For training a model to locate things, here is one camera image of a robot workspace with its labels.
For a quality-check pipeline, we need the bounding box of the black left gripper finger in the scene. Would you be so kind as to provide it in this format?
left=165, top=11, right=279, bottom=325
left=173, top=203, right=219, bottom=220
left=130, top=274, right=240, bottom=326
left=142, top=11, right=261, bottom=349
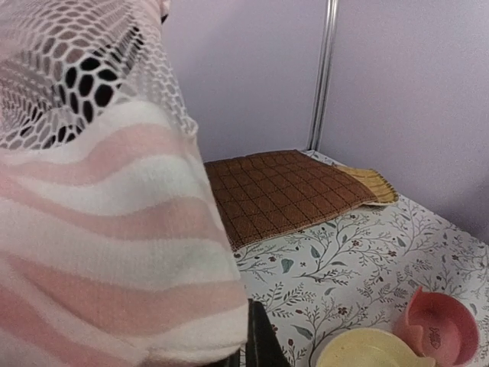
left=246, top=300, right=290, bottom=367

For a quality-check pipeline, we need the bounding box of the pink pet bowl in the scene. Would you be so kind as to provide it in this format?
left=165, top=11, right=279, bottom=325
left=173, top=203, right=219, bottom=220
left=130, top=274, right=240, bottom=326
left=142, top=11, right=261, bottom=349
left=393, top=287, right=479, bottom=366

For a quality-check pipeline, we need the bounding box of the yellow bamboo mat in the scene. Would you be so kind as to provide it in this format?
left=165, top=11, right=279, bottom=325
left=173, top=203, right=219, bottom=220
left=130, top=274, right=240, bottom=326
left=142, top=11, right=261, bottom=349
left=334, top=164, right=400, bottom=206

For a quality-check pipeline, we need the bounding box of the cream pet bowl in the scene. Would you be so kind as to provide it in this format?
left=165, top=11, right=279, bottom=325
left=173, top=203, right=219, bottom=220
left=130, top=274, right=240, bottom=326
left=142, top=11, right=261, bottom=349
left=316, top=328, right=436, bottom=367

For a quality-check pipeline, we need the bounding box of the right aluminium frame post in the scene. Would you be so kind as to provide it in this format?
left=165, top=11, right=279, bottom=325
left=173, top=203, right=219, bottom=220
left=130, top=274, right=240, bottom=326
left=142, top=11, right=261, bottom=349
left=307, top=0, right=339, bottom=151

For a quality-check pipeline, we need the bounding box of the pink striped pet tent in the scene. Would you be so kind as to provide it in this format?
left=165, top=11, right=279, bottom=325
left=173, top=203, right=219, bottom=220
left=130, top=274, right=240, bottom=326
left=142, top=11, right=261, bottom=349
left=1, top=1, right=248, bottom=366

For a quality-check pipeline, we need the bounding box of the brown woven mat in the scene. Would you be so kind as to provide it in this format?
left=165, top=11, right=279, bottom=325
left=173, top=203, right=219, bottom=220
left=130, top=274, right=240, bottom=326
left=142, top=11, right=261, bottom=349
left=205, top=150, right=377, bottom=251

